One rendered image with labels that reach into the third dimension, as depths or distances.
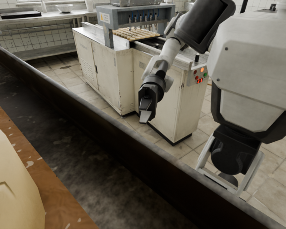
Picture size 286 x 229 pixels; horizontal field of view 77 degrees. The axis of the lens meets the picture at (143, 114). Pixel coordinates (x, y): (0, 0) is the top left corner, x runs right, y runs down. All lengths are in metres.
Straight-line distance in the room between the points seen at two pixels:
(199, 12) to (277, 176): 1.68
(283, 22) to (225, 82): 0.15
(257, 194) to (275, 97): 1.38
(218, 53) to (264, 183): 1.54
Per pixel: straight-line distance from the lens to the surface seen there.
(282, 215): 1.79
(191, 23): 0.58
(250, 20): 0.49
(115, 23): 1.75
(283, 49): 0.45
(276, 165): 2.11
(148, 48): 1.69
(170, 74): 1.49
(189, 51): 1.73
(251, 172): 0.68
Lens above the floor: 1.35
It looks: 36 degrees down
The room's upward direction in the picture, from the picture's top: straight up
